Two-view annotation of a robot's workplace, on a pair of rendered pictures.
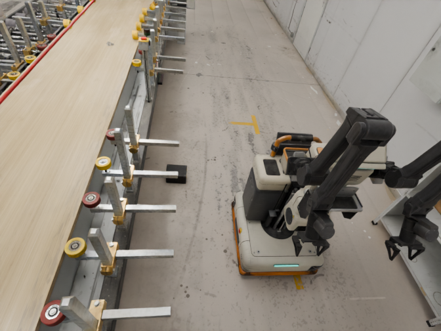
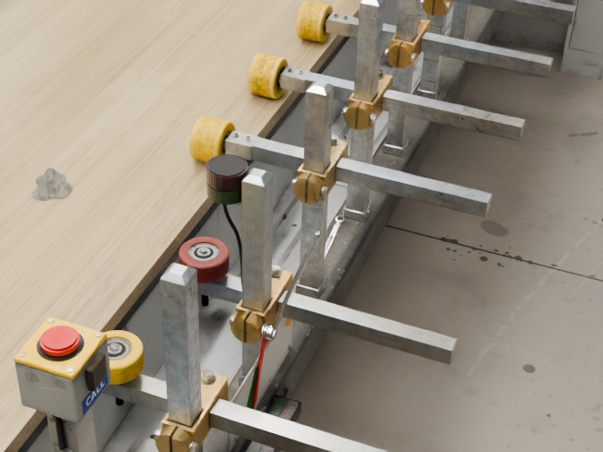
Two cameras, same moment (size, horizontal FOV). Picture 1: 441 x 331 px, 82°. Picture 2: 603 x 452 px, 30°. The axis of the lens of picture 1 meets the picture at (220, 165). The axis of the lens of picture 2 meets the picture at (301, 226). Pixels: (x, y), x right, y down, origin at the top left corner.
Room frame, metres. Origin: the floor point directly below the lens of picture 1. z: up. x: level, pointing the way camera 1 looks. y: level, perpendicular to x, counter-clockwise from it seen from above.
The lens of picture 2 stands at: (1.29, 0.08, 2.02)
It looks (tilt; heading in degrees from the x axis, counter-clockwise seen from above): 37 degrees down; 32
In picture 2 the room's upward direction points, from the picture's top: 2 degrees clockwise
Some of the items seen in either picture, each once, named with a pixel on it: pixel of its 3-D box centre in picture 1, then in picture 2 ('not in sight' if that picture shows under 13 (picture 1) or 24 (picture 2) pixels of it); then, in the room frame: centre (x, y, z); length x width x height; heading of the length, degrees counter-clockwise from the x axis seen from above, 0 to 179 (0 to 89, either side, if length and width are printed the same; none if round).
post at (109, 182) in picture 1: (117, 209); not in sight; (0.65, 0.47, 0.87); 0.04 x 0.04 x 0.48; 12
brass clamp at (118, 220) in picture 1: (120, 211); not in sight; (0.67, 0.47, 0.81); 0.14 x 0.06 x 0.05; 12
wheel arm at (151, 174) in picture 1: (141, 174); not in sight; (0.95, 0.46, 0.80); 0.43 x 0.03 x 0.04; 102
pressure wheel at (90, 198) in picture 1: (93, 203); not in sight; (0.66, 0.60, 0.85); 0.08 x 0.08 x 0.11
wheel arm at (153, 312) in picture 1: (114, 314); not in sight; (0.22, 0.30, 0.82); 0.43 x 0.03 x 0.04; 102
